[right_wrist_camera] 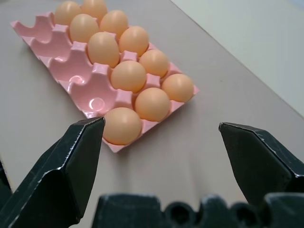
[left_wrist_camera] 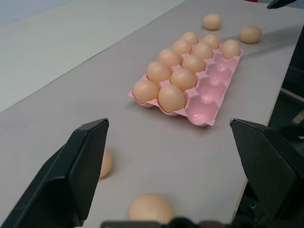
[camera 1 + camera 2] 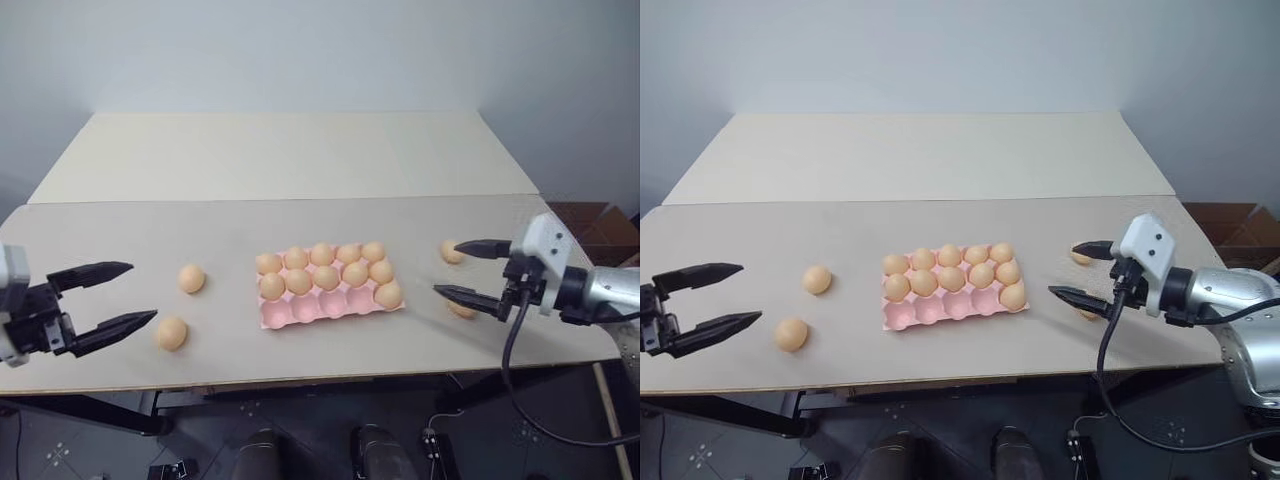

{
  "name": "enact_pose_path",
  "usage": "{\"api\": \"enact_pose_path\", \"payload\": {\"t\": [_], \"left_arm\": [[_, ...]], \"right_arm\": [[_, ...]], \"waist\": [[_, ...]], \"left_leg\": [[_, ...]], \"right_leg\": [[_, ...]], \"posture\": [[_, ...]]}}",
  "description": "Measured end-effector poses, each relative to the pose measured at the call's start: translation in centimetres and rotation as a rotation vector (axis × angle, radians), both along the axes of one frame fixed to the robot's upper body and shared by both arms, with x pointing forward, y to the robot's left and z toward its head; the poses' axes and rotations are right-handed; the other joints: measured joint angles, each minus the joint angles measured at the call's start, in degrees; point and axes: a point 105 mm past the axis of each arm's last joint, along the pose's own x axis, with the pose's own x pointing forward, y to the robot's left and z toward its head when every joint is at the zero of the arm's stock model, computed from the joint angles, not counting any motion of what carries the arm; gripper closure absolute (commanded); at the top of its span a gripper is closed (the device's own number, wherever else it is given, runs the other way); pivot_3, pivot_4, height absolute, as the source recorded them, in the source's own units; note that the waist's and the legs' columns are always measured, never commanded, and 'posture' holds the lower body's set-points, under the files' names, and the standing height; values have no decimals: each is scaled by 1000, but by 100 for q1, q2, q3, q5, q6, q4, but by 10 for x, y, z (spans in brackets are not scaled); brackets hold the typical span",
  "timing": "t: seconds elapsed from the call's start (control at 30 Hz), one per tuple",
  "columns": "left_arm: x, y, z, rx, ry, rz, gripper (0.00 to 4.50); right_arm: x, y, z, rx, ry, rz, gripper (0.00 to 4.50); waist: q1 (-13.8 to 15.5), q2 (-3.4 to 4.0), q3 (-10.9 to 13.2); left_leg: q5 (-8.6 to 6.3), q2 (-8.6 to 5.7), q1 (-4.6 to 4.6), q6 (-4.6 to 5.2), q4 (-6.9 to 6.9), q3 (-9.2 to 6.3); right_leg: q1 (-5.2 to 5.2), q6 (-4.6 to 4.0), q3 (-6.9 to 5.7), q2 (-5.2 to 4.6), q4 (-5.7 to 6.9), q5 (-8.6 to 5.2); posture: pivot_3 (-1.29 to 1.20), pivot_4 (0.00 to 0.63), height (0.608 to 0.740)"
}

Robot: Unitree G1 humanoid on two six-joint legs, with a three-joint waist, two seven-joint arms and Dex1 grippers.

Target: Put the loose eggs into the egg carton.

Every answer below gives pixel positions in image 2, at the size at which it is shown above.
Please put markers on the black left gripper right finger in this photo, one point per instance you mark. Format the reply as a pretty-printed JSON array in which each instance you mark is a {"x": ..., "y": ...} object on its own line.
[{"x": 273, "y": 166}]

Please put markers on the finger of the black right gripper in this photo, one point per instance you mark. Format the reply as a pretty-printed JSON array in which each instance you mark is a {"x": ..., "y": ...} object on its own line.
[{"x": 279, "y": 3}]

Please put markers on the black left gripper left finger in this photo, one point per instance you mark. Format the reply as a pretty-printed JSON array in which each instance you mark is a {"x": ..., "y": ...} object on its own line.
[{"x": 59, "y": 175}]

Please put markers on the pink egg tray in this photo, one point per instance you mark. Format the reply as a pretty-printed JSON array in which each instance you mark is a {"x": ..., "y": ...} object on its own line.
[{"x": 213, "y": 95}]

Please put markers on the beige egg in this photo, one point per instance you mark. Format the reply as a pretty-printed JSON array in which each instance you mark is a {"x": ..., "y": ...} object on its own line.
[
  {"x": 171, "y": 98},
  {"x": 230, "y": 48},
  {"x": 193, "y": 63},
  {"x": 190, "y": 37},
  {"x": 169, "y": 57},
  {"x": 250, "y": 34},
  {"x": 152, "y": 209},
  {"x": 158, "y": 72},
  {"x": 202, "y": 50},
  {"x": 183, "y": 79},
  {"x": 212, "y": 21},
  {"x": 211, "y": 40},
  {"x": 181, "y": 46},
  {"x": 145, "y": 91},
  {"x": 106, "y": 164}
]

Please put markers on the black bulky object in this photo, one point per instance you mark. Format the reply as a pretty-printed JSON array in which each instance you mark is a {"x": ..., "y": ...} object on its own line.
[{"x": 294, "y": 61}]

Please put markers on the light wooden frame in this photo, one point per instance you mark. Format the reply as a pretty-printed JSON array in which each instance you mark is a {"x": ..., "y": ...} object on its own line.
[{"x": 295, "y": 104}]

